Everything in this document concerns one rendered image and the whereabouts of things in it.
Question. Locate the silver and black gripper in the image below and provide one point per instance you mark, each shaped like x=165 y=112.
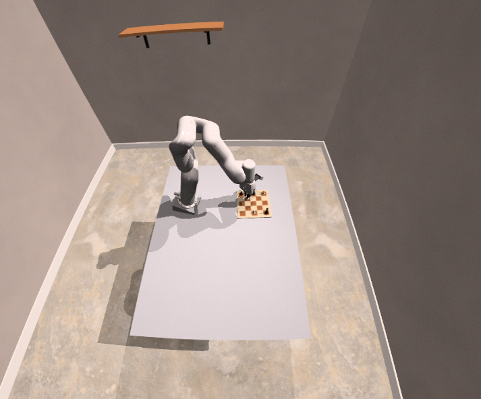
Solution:
x=248 y=188

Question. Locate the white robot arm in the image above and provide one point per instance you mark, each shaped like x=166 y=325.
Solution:
x=186 y=161

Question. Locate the chessboard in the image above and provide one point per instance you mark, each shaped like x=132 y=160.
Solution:
x=257 y=202

